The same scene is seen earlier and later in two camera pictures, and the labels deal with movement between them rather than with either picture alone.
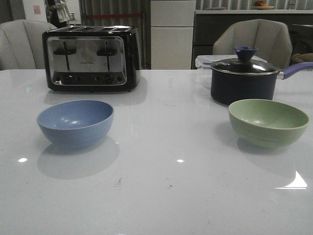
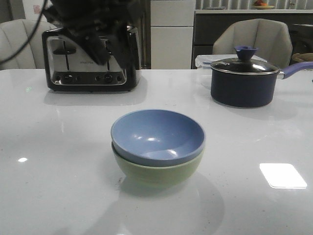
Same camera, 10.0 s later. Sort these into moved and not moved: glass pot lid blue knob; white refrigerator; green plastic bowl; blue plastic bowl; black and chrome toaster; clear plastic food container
Moved: blue plastic bowl; green plastic bowl
Not moved: white refrigerator; black and chrome toaster; clear plastic food container; glass pot lid blue knob
